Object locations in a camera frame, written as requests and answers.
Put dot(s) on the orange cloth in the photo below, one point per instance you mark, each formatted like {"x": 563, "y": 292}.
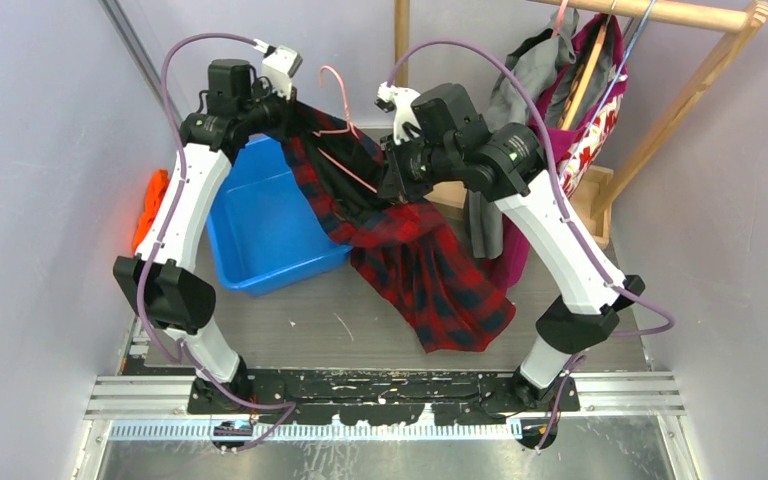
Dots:
{"x": 152, "y": 201}

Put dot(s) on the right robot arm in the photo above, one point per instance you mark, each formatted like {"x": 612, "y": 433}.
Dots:
{"x": 586, "y": 311}

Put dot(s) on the blue wire hanger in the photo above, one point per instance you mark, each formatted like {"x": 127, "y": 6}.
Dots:
{"x": 629, "y": 53}

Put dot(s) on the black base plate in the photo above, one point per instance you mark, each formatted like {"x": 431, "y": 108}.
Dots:
{"x": 369, "y": 405}

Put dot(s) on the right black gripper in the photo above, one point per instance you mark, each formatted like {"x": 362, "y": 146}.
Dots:
{"x": 393, "y": 174}

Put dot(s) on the wooden hanger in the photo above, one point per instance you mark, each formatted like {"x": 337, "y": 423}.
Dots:
{"x": 589, "y": 77}

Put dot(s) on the magenta garment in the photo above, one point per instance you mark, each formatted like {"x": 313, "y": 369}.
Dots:
{"x": 506, "y": 270}

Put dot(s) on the wooden clothes rack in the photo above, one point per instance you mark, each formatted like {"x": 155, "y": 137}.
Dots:
{"x": 638, "y": 140}

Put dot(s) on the red plaid skirt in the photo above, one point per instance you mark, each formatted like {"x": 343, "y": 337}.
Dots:
{"x": 407, "y": 253}

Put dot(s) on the grey garment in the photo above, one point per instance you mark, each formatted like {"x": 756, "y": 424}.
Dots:
{"x": 536, "y": 63}

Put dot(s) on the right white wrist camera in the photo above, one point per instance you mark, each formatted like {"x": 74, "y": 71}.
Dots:
{"x": 398, "y": 100}

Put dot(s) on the blue plastic bin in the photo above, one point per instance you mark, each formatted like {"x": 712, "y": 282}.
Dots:
{"x": 263, "y": 233}

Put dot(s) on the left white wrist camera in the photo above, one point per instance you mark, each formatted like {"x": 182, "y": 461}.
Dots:
{"x": 279, "y": 66}

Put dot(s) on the floral white red garment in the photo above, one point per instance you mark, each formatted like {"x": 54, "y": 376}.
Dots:
{"x": 569, "y": 165}

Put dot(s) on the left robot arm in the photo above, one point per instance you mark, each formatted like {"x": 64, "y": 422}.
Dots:
{"x": 158, "y": 280}

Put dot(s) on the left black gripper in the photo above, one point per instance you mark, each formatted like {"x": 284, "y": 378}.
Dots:
{"x": 284, "y": 107}

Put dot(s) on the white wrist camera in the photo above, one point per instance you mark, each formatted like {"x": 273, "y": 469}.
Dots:
{"x": 398, "y": 100}
{"x": 279, "y": 66}

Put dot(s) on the pink wire hanger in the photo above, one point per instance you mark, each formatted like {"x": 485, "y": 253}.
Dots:
{"x": 349, "y": 127}

